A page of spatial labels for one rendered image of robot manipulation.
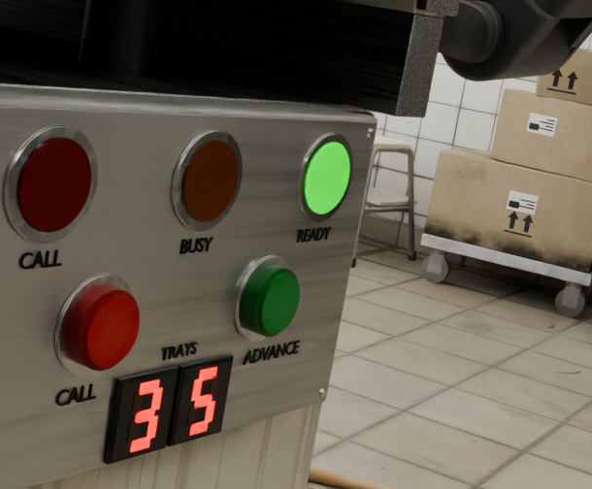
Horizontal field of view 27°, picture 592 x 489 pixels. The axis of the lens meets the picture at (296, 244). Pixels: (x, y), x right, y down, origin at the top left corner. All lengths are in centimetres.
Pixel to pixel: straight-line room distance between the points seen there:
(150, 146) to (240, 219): 7
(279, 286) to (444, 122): 434
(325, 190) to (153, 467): 14
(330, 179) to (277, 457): 16
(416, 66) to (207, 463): 21
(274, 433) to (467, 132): 421
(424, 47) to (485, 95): 419
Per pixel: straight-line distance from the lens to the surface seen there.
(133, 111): 43
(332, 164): 53
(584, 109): 424
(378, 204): 450
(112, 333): 44
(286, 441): 63
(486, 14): 70
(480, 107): 478
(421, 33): 58
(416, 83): 58
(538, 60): 73
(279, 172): 50
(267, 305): 50
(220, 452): 58
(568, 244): 421
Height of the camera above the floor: 88
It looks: 11 degrees down
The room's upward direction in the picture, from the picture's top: 10 degrees clockwise
